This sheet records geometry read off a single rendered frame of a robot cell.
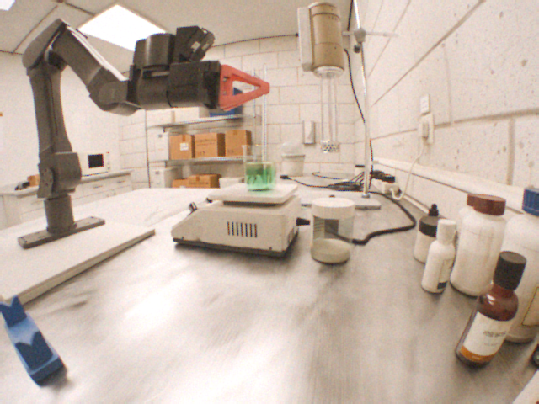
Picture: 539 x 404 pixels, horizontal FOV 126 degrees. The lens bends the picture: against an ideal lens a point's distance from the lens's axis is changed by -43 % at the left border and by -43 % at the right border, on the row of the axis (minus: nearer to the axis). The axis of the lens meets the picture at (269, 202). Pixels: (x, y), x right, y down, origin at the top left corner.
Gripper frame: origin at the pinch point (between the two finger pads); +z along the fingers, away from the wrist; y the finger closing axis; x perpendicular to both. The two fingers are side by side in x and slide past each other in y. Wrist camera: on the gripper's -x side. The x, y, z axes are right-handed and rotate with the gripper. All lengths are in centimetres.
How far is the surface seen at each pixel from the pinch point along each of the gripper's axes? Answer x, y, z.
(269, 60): -99, 244, 10
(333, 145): 7.8, 28.7, 19.9
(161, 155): 14, 247, -122
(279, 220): 19.0, -7.0, 2.0
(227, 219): 19.6, -4.4, -5.1
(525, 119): 1.6, -16.3, 38.0
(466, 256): 19.5, -20.1, 21.8
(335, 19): -30.9, 27.5, 20.8
